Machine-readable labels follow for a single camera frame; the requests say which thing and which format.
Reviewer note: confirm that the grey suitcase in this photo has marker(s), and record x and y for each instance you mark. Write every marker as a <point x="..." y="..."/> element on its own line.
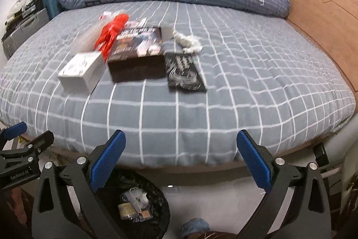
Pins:
<point x="25" y="31"/>

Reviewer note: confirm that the black lined trash bin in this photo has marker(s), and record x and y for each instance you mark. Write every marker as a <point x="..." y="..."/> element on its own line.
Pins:
<point x="158" y="216"/>

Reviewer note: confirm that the black printed packet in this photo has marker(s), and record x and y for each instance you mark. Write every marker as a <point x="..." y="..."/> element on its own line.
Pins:
<point x="184" y="73"/>

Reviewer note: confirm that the white cardboard box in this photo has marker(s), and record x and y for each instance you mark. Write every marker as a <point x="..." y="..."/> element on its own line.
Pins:
<point x="79" y="72"/>

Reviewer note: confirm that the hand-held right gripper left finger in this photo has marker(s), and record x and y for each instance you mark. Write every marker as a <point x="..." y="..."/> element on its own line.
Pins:
<point x="109" y="160"/>

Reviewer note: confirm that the person's right leg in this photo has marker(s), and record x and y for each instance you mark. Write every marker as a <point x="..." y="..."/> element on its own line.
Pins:
<point x="215" y="236"/>

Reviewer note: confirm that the dark brown snack box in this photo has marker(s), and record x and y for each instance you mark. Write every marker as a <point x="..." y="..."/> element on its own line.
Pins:
<point x="137" y="59"/>

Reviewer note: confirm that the clear plastic wrapper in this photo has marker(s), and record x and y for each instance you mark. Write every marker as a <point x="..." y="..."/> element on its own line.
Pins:
<point x="137" y="196"/>

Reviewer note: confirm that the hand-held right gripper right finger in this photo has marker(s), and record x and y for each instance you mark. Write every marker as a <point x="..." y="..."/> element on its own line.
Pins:
<point x="254" y="160"/>

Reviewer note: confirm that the teal suitcase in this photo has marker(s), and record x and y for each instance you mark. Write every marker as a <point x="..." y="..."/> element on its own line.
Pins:
<point x="53" y="5"/>

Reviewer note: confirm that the red plastic bag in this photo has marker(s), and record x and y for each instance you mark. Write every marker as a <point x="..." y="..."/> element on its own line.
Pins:
<point x="110" y="31"/>

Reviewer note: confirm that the clear bubble wrap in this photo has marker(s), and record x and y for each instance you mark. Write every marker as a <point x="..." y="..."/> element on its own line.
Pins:
<point x="86" y="37"/>

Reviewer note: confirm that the black furniture leg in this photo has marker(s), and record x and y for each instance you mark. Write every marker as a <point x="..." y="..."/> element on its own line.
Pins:
<point x="321" y="155"/>

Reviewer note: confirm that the white round object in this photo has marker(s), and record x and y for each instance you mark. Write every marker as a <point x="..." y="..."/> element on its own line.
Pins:
<point x="16" y="6"/>

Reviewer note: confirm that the small tan packet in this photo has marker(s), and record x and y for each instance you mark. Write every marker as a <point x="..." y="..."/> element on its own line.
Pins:
<point x="125" y="210"/>

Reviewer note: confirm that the wooden bed frame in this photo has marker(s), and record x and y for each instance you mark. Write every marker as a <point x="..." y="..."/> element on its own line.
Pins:
<point x="313" y="3"/>

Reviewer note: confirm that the blue slipper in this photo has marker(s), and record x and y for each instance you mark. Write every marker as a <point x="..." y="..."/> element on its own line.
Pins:
<point x="195" y="226"/>

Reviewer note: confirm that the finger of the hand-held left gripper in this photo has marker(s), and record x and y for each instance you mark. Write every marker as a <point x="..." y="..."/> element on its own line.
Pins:
<point x="15" y="129"/>
<point x="42" y="142"/>

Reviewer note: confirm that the white tissue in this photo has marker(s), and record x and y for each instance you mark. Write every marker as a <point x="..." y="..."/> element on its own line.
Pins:
<point x="187" y="41"/>

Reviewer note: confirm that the grey checked bed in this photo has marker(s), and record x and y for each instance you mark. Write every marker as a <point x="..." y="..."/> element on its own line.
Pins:
<point x="195" y="115"/>

